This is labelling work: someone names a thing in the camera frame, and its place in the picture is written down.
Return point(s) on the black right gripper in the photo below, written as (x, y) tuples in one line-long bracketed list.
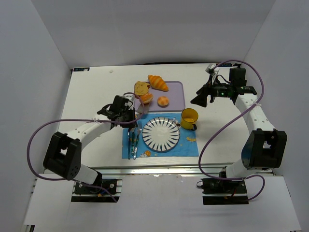
[(209, 92)]

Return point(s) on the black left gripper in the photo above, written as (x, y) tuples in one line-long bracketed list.
[(131, 117)]

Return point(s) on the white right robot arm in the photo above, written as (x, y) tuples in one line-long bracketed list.
[(264, 149)]

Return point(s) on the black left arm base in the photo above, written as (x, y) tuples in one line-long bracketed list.
[(108, 193)]

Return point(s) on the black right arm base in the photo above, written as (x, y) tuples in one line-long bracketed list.
[(219, 192)]

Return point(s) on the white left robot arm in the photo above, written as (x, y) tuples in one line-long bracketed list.
[(63, 156)]

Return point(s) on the round golden bread roll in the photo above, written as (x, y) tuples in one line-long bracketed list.
[(163, 101)]

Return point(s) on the yellow enamel mug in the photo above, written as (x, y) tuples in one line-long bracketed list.
[(189, 118)]

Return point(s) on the lavender plastic tray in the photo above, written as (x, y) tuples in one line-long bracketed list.
[(175, 95)]

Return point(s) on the sesame cream bun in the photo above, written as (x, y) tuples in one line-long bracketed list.
[(146, 98)]

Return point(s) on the brown toast slice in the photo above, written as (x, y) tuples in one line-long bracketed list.
[(141, 88)]

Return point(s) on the orange striped croissant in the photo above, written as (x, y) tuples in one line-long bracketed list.
[(158, 83)]

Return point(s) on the white blue striped plate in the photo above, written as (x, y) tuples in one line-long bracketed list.
[(161, 134)]

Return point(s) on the blue cartoon placemat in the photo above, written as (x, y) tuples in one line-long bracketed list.
[(186, 147)]

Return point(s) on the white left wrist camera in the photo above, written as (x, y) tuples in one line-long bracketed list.
[(131, 97)]

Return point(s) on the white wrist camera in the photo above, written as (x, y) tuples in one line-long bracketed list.
[(212, 72), (131, 97)]

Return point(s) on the silver knife teal handle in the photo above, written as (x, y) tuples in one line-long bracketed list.
[(128, 144)]

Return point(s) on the silver fork teal handle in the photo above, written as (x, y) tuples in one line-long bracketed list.
[(136, 141)]

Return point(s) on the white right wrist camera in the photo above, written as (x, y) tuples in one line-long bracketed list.
[(212, 72)]

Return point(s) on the silver spoon teal handle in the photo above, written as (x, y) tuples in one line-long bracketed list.
[(133, 144)]

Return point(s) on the aluminium table frame rail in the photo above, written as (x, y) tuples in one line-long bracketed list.
[(156, 170)]

